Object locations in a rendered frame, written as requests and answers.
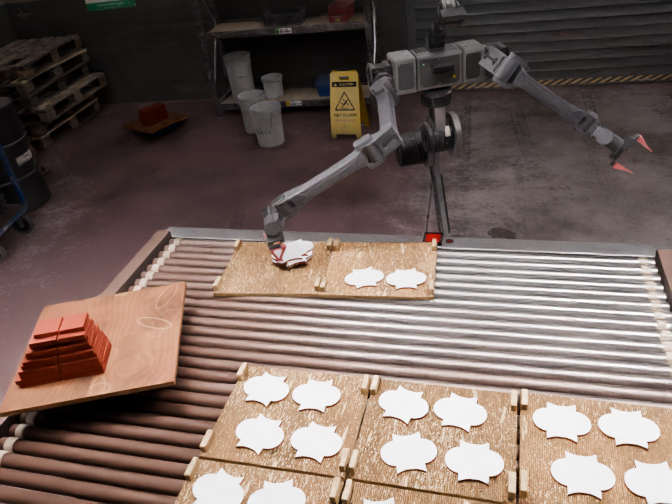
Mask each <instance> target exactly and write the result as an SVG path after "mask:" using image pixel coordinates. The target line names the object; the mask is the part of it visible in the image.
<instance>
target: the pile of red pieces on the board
mask: <svg viewBox="0 0 672 504"><path fill-rule="evenodd" d="M111 347H112V345H111V343H110V341H109V339H108V337H107V335H105V333H103V330H102V329H101V330H100V329H99V326H98V324H94V321H93V318H92V319H89V315H88V312H86V313H80V314H75V315H69V316H64V318H63V317H58V318H52V319H46V320H41V321H39V323H38V325H37V327H36V328H35V331H34V333H33V335H32V337H31V340H30V342H29V346H28V349H27V351H26V353H25V356H24V359H23V361H22V364H21V366H20V369H19V371H18V375H17V377H16V380H15V383H16V385H19V387H20V388H25V387H30V386H36V385H41V384H47V383H53V382H58V381H62V379H63V380H69V379H74V378H80V377H85V376H91V375H97V374H102V373H105V370H106V366H107V362H108V358H109V355H110V351H111Z"/></svg>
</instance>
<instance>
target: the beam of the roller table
mask: <svg viewBox="0 0 672 504"><path fill-rule="evenodd" d="M167 230H169V231H170V232H171V236H172V239H176V238H183V239H191V240H215V241H237V239H241V241H242V242H266V239H265V237H264V231H263V230H241V229H214V228H186V227H169V228H168V229H167ZM282 233H283V236H284V238H285V242H295V241H297V240H299V239H301V240H302V242H303V241H309V242H328V238H333V242H334V241H335V238H337V239H339V241H340V242H423V237H424V236H407V235H379V234H352V233H324V232H297V231H282ZM447 239H452V240H453V243H446V242H445V241H446V240H447ZM657 249H669V247H668V245H656V244H628V243H600V242H573V241H545V240H518V239H490V238H462V237H443V241H442V246H437V250H454V251H477V252H501V253H525V254H549V255H573V256H597V257H621V258H638V257H644V258H647V259H655V254H656V250H657Z"/></svg>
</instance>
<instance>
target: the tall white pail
mask: <svg viewBox="0 0 672 504"><path fill-rule="evenodd" d="M223 58H224V59H223V60H224V63H225V66H226V69H227V73H228V78H229V82H230V86H231V90H232V95H233V99H234V100H235V101H237V95H238V94H240V93H242V92H244V91H248V90H254V89H255V86H254V80H253V74H252V68H251V60H250V59H251V57H250V52H249V51H234V52H230V53H227V54H225V55H223Z"/></svg>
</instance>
